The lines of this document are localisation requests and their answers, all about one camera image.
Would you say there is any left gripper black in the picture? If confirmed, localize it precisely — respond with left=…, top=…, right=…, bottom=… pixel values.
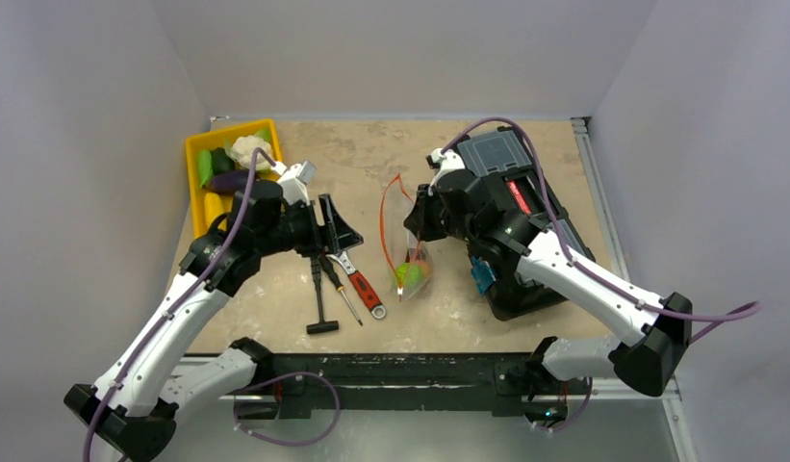
left=255, top=192, right=360, bottom=257

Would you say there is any red peach toy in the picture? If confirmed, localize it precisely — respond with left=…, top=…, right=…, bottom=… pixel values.
left=413, top=259, right=433, bottom=280

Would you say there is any clear zip top bag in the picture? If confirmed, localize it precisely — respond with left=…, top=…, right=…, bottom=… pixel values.
left=378, top=174, right=434, bottom=301

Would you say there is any bright green cabbage toy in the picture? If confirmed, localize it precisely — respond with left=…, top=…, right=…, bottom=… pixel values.
left=395, top=262, right=425, bottom=289

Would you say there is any purple eggplant toy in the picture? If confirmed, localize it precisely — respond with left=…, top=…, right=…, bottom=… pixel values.
left=204, top=169, right=250, bottom=195

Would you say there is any green pepper toy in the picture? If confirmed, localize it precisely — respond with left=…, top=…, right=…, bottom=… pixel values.
left=196, top=149, right=214, bottom=189

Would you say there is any yellow corn toy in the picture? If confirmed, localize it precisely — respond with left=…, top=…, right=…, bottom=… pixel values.
left=203, top=192, right=226, bottom=229

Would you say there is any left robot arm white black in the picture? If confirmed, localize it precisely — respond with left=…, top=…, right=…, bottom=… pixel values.
left=64, top=180, right=347, bottom=461

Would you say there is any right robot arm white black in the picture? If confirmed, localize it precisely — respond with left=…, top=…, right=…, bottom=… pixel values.
left=404, top=169, right=693, bottom=397

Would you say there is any black yellow screwdriver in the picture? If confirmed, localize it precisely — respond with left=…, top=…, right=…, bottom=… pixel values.
left=319, top=254, right=363, bottom=326

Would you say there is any red adjustable wrench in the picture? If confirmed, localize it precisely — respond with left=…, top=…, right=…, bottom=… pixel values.
left=327, top=251, right=387, bottom=320

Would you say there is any black toolbox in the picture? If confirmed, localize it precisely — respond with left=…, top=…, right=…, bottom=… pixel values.
left=435, top=127, right=595, bottom=321

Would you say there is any white cauliflower toy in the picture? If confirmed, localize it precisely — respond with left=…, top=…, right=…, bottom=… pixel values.
left=226, top=135, right=275, bottom=168

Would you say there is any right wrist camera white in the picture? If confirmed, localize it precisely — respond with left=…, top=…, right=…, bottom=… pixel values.
left=426, top=148, right=466, bottom=190

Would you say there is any black T-handle tool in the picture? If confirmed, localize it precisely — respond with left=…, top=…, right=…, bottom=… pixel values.
left=306, top=257, right=340, bottom=336

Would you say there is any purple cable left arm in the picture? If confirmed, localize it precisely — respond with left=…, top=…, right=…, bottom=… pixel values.
left=82, top=147, right=288, bottom=462

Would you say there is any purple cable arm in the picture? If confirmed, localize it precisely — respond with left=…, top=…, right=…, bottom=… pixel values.
left=82, top=147, right=288, bottom=462
left=440, top=116, right=763, bottom=346

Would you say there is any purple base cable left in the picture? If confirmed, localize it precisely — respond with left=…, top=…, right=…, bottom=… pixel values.
left=233, top=372, right=341, bottom=449

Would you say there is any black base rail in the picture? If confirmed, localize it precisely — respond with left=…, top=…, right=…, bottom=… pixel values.
left=237, top=352, right=588, bottom=422

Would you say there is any aluminium frame rail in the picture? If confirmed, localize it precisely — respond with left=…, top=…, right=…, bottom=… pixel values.
left=117, top=116, right=700, bottom=462

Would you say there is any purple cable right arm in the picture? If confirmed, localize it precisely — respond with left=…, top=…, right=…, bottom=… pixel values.
left=440, top=116, right=763, bottom=346

